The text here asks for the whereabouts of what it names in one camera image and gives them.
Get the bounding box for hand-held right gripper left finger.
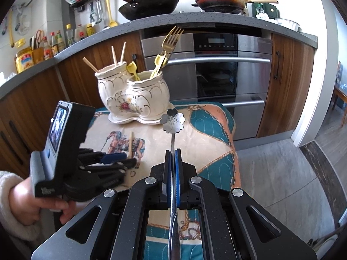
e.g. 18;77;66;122
31;149;172;260

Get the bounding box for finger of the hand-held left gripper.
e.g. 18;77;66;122
82;158;138;176
79;148;127;166

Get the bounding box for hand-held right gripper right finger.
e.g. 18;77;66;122
175;148;318;260

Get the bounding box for silver flower-shaped spoon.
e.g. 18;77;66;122
160;108;185;260

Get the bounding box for cream floral ceramic utensil holder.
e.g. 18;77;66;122
94;62;171;121

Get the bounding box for yellow plastic stick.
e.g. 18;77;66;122
150;54;167;80
126;61;141;82

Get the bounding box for gold fork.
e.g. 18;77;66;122
156;26;184;69

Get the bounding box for person's left hand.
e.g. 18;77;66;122
8;177;82;226

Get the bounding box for cream ceramic holder tray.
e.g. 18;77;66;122
108;101;177;125

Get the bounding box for wooden base cabinet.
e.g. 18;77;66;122
0;30;143;180

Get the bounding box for printed quilted cloth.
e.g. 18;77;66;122
87;101;242;260

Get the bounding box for orange utensil box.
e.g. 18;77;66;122
31;47;45;64

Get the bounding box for yellow plastic tub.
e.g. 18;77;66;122
15;47;36;73

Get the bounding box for red label sauce bottle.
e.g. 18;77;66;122
43;36;52;60

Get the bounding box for dark soy sauce bottle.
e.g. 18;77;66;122
50;32;59;56

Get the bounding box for brown sauce bottle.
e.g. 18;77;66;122
56;31;66;52

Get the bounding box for clear bottle yellow cap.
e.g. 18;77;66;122
65;24;75;46

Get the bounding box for stainless steel drawer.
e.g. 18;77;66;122
221;93;269;141

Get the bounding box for white jug red label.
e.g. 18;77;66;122
74;24;87;42

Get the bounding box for yellow hanging spatula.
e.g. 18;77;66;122
105;0;118;28

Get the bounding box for hanging metal kitchen tool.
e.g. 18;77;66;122
89;2;98;25
96;0;105;23

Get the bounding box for stainless steel oven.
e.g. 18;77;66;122
140;31;273;99

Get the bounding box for black wok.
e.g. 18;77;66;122
103;0;179;21

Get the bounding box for grey stone countertop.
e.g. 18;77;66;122
0;12;318;95

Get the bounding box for dark green container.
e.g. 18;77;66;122
252;2;280;19

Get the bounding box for yellow long-handled spoon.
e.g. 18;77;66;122
9;11;15;47

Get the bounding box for wooden cabinet door black handle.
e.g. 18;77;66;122
256;34;315;138

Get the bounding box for red frying pan wooden handle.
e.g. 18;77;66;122
191;0;279;15

